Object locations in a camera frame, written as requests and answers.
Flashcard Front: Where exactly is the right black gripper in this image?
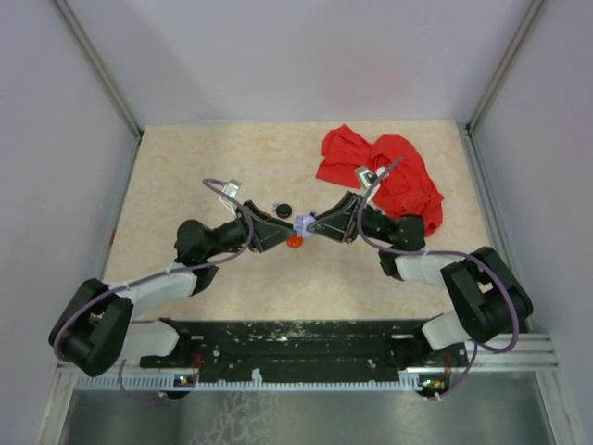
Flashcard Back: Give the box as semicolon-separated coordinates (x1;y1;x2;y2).
306;192;394;245

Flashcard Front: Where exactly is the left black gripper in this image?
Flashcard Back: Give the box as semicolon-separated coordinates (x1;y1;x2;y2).
203;200;297;261

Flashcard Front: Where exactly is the purple earbud charging case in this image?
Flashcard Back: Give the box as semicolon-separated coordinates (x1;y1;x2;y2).
293;214;316;238

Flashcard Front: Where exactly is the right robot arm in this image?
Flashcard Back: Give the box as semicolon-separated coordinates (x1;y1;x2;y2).
303;192;534;367

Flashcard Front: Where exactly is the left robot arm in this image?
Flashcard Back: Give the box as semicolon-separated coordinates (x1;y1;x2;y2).
48;201;296;377

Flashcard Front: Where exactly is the black round charging case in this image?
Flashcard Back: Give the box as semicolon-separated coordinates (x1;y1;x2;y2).
274;203;293;219

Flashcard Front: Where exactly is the red round charging case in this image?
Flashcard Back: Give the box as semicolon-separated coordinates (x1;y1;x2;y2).
286;235;304;248

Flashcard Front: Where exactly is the red crumpled cloth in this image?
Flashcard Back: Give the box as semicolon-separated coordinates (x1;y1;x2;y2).
316;125;444;236

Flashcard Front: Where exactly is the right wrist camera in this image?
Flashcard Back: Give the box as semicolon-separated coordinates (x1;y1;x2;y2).
355;166;385;190

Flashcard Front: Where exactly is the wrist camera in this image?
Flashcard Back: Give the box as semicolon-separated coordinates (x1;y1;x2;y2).
219;180;241;213
355;166;385;190

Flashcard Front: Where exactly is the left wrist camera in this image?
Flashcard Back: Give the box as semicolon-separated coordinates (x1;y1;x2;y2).
219;180;241;213

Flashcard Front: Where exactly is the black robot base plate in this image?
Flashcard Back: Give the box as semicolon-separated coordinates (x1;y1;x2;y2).
140;320;468;384

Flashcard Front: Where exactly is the white slotted cable duct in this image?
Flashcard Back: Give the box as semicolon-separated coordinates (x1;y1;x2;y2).
74;368;444;392

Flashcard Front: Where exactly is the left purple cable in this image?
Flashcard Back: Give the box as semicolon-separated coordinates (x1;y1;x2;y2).
51;178;256;407

